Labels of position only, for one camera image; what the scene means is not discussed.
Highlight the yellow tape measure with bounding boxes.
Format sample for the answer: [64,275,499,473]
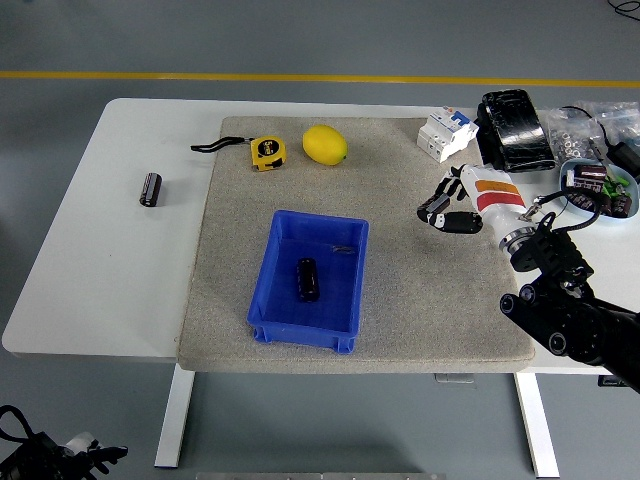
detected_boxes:
[190,134,289,173]

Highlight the black cylindrical battery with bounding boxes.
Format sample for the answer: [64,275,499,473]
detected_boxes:
[138,171,165,208]

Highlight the green plastic connector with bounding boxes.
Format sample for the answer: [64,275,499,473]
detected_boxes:
[602,174,630,197]

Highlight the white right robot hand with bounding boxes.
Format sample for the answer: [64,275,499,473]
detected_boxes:
[416,163,529,240]

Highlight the white table leg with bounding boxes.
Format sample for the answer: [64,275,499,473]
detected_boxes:
[514,372,561,479]
[153,370,196,470]

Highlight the white circuit breaker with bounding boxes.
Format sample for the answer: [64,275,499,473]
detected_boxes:
[416,107,480,164]

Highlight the clear plastic bag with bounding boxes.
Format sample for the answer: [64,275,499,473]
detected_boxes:
[574,101,640,151]

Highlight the black-white left robot hand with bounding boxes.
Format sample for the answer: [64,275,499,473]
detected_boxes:
[58,432,129,477]

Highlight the black floor cable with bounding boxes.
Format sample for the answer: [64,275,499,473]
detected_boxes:
[607,0,640,21]

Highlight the grey-brown mat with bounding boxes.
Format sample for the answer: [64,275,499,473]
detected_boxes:
[177,116,536,375]

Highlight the black adapter with cable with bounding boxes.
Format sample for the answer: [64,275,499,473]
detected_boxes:
[560,104,640,179]

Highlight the plastic bag of washers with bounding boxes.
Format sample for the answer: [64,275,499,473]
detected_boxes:
[544,107,609,164]

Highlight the blue plastic box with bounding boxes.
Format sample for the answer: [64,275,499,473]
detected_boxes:
[247,208,371,354]

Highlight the yellow lemon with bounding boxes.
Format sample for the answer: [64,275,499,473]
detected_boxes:
[301,124,349,166]

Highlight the black wrapped pack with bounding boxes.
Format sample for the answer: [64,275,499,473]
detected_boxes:
[473,89,557,174]

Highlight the dark brown cylindrical battery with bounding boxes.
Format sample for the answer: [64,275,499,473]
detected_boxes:
[295,256,322,304]

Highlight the light blue bowl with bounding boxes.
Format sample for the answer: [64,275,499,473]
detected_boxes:
[558,157,640,224]

